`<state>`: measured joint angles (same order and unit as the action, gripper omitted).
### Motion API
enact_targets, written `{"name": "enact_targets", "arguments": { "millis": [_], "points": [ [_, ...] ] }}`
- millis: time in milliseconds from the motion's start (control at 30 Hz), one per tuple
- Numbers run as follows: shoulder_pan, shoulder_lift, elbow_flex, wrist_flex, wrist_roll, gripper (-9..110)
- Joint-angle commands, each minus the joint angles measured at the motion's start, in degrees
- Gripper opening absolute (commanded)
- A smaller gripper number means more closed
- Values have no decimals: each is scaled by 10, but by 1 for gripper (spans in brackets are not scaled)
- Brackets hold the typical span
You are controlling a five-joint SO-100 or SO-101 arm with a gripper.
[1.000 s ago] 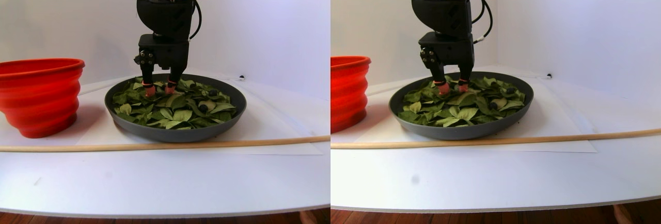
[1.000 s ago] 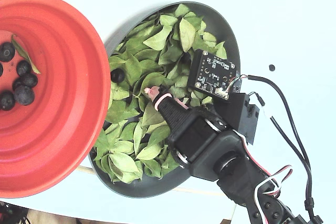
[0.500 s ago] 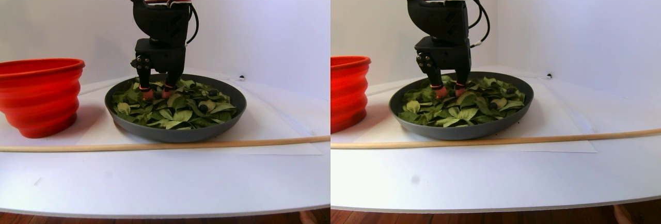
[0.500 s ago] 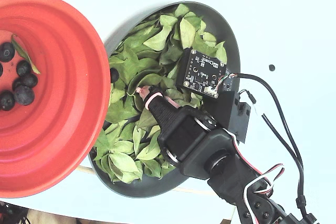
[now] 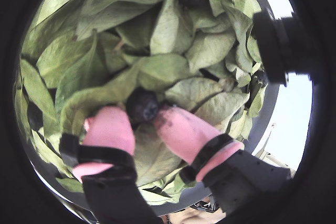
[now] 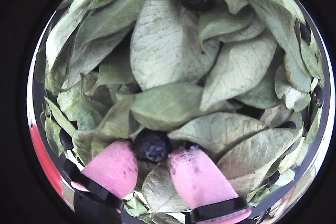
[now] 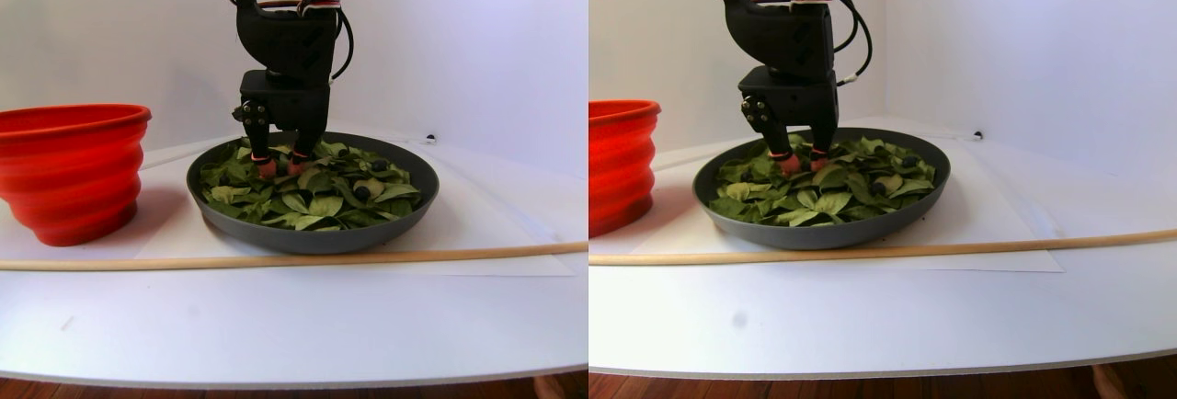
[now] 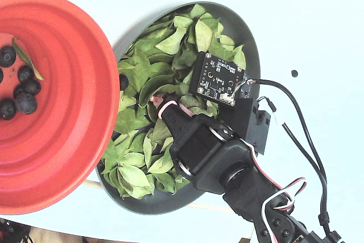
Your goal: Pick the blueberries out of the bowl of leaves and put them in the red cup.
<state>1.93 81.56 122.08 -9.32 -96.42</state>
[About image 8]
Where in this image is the black cable tangle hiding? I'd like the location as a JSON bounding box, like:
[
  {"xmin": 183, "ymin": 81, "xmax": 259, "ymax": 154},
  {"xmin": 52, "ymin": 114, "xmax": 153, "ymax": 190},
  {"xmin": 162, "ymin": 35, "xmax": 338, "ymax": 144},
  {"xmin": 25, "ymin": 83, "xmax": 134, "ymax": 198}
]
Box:
[{"xmin": 0, "ymin": 217, "xmax": 32, "ymax": 243}]

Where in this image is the red white black servo wire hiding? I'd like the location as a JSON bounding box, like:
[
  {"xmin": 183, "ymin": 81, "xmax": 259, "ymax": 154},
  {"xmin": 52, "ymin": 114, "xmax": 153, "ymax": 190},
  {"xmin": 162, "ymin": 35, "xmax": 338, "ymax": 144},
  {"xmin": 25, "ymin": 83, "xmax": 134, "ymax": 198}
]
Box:
[{"xmin": 246, "ymin": 143, "xmax": 308, "ymax": 243}]

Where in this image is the red collapsible ribbed cup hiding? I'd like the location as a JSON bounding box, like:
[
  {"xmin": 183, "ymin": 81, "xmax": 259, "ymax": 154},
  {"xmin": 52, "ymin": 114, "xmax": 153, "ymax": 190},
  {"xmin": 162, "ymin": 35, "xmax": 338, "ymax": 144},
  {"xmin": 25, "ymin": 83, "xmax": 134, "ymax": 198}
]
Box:
[{"xmin": 0, "ymin": 0, "xmax": 121, "ymax": 216}]

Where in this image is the dark grey round bowl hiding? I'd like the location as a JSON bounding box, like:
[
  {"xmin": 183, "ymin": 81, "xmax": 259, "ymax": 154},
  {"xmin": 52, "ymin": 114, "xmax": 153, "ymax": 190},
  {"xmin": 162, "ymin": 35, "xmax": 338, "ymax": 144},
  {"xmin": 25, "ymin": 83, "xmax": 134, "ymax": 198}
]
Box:
[{"xmin": 95, "ymin": 1, "xmax": 261, "ymax": 216}]

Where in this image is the pile of green leaves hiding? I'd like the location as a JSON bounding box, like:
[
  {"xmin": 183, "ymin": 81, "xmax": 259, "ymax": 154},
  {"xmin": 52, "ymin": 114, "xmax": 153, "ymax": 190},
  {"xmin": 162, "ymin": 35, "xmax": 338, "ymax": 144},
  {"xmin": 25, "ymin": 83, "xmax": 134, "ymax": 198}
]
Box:
[{"xmin": 101, "ymin": 3, "xmax": 247, "ymax": 200}]

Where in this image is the beige speckled rug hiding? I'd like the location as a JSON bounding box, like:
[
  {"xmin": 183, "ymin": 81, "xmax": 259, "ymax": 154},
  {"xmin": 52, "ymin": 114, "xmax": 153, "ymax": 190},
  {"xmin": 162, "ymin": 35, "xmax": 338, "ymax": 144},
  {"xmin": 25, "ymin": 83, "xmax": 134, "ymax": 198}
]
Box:
[{"xmin": 27, "ymin": 225, "xmax": 123, "ymax": 243}]

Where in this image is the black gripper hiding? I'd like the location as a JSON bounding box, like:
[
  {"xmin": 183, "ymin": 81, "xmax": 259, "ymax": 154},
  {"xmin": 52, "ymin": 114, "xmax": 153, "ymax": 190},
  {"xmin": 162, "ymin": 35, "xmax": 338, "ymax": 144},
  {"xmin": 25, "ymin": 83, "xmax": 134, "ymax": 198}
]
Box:
[{"xmin": 149, "ymin": 92, "xmax": 258, "ymax": 194}]

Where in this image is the thick black camera cable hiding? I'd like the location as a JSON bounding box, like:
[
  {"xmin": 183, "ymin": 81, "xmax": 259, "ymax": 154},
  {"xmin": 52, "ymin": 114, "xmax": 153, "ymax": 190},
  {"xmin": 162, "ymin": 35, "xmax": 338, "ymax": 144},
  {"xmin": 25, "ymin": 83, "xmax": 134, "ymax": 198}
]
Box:
[{"xmin": 254, "ymin": 79, "xmax": 342, "ymax": 243}]

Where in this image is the small dark circuit board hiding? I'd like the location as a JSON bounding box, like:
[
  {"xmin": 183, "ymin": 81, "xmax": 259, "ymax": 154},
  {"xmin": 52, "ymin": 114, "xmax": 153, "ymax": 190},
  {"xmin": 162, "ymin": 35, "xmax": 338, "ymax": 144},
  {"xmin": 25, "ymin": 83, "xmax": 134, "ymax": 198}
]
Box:
[{"xmin": 240, "ymin": 73, "xmax": 258, "ymax": 100}]

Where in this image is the black printed camera mount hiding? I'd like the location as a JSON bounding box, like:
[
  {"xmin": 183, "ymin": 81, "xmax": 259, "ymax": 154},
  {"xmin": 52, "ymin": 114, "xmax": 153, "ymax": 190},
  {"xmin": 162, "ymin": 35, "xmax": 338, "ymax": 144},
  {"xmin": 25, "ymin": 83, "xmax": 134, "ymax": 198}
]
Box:
[{"xmin": 217, "ymin": 97, "xmax": 271, "ymax": 157}]

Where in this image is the multicoloured camera wire bundle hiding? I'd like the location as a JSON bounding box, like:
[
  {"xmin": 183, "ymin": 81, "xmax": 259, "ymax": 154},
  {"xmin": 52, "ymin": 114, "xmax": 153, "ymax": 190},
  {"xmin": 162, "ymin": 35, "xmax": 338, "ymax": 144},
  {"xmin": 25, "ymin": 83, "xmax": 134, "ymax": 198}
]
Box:
[{"xmin": 224, "ymin": 79, "xmax": 258, "ymax": 103}]

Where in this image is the narrow green leaf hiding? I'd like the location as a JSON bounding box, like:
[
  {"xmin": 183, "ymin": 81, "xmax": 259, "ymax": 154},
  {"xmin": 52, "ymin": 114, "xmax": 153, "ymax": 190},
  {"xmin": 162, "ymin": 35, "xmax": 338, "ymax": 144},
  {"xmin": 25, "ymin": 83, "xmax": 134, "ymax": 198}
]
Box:
[{"xmin": 11, "ymin": 38, "xmax": 45, "ymax": 81}]

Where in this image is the black cable with plug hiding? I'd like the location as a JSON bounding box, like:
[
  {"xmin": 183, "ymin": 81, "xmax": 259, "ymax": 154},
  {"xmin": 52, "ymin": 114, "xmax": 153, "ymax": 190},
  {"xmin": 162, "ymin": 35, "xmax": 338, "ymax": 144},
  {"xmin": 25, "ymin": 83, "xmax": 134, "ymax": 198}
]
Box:
[{"xmin": 257, "ymin": 96, "xmax": 328, "ymax": 187}]

